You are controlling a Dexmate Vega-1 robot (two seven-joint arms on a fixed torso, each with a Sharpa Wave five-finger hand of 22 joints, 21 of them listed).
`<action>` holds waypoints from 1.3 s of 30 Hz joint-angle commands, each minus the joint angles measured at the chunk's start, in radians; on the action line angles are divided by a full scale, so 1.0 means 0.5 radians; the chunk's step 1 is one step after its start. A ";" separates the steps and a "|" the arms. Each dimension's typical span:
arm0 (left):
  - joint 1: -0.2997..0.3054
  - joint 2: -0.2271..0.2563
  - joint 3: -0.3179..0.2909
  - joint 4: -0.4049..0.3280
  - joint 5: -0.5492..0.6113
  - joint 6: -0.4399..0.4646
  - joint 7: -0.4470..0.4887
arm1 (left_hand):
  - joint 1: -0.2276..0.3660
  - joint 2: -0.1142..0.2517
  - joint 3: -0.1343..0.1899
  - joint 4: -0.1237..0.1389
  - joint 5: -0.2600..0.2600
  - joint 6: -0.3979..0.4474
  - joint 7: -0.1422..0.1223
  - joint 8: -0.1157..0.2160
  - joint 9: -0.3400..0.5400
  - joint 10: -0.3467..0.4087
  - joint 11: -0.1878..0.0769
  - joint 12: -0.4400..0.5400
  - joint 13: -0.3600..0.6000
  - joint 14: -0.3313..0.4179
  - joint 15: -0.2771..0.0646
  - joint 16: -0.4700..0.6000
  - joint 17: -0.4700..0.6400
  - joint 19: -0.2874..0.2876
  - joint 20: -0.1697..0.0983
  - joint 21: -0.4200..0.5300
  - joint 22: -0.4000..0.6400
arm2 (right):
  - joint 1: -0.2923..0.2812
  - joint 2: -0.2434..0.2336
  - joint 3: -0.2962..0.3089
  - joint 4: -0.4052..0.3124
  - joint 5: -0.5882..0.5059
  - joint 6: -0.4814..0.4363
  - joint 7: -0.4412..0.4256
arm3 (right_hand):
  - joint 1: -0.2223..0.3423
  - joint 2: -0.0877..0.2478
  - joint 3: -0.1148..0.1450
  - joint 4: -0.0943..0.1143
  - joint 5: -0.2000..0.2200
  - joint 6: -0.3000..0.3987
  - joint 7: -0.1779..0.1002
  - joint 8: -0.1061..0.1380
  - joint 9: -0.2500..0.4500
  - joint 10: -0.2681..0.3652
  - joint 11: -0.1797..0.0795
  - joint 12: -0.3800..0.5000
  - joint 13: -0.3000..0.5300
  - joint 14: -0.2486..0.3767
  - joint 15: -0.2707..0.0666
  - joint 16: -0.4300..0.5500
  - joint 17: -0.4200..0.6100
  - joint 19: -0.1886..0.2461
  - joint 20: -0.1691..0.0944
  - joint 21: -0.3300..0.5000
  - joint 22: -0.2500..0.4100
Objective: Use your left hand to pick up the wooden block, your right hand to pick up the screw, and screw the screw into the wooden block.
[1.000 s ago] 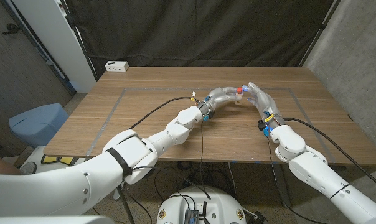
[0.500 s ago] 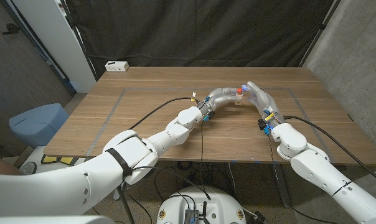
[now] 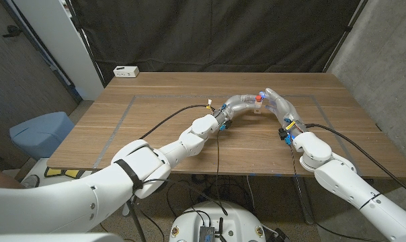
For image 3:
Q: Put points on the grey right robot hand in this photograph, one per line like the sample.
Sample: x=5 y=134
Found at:
x=283 y=107

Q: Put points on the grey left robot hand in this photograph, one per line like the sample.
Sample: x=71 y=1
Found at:
x=236 y=103

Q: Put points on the small red-capped bottle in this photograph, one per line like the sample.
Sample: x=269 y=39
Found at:
x=257 y=109

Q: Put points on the red headed screw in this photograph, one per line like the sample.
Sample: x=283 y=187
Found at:
x=258 y=98

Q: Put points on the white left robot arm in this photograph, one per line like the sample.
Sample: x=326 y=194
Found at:
x=122 y=178

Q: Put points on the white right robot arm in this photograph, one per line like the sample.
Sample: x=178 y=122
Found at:
x=347 y=185

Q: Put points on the black backdrop cloth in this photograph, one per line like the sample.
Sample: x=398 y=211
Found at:
x=206 y=33

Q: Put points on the white table leg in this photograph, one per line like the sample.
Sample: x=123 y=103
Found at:
x=302 y=201

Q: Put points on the black backdrop stand pole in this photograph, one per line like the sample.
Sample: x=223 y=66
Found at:
x=87 y=45
x=348 y=28

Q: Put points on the wooden table panel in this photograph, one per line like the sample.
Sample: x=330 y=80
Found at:
x=123 y=117

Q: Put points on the white robot torso base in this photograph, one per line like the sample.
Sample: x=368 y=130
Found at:
x=236 y=218

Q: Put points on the white power strip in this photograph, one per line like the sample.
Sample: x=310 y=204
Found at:
x=126 y=71

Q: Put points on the grey electronics module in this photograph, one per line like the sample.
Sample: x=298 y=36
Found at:
x=207 y=234

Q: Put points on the yellow black hazard strip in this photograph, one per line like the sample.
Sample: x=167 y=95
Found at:
x=63 y=173

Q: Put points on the blue padded bin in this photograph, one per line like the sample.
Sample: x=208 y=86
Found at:
x=41 y=134

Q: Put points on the white sneaker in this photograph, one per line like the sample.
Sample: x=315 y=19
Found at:
x=31 y=181

